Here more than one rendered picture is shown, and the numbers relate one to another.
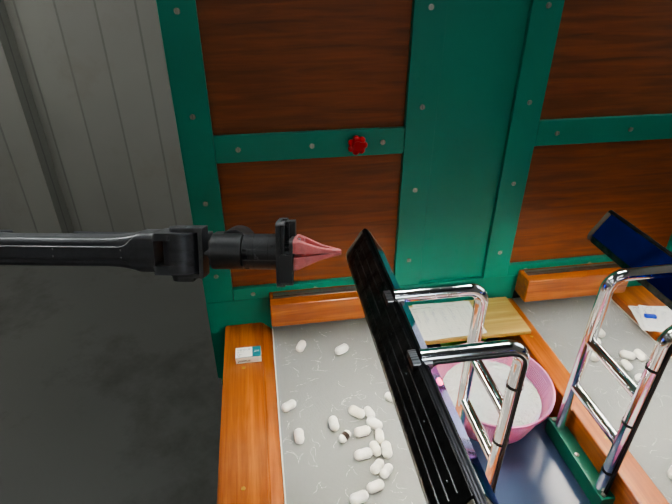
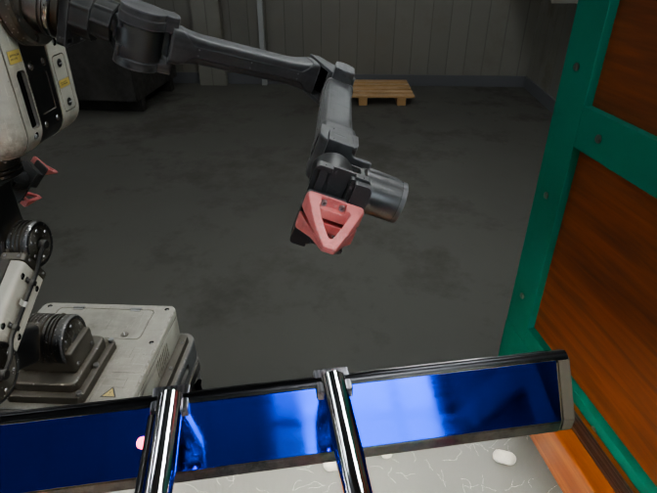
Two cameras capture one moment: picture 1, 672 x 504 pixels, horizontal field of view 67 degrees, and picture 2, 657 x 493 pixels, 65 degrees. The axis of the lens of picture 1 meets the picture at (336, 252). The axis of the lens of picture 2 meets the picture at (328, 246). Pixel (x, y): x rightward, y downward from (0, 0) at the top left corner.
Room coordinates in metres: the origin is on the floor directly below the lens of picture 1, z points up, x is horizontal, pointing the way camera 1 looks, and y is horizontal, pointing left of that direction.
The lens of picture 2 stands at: (0.68, -0.46, 1.47)
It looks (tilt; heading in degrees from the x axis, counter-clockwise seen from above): 31 degrees down; 90
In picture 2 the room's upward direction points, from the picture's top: straight up
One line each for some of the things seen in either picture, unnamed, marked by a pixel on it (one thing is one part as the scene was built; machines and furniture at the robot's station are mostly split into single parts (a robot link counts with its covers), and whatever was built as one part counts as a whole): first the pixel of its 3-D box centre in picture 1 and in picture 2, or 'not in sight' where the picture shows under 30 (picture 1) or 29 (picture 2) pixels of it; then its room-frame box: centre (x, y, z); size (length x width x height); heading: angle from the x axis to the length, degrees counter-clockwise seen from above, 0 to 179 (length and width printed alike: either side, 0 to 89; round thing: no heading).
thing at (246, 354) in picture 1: (248, 354); not in sight; (0.91, 0.21, 0.77); 0.06 x 0.04 x 0.02; 99
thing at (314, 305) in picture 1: (328, 303); (581, 465); (1.04, 0.02, 0.83); 0.30 x 0.06 x 0.07; 99
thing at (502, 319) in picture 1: (459, 320); not in sight; (1.05, -0.32, 0.77); 0.33 x 0.15 x 0.01; 99
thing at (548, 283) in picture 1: (572, 280); not in sight; (1.15, -0.65, 0.83); 0.30 x 0.06 x 0.07; 99
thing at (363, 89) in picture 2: not in sight; (361, 92); (1.04, 5.11, 0.05); 1.06 x 0.73 x 0.10; 177
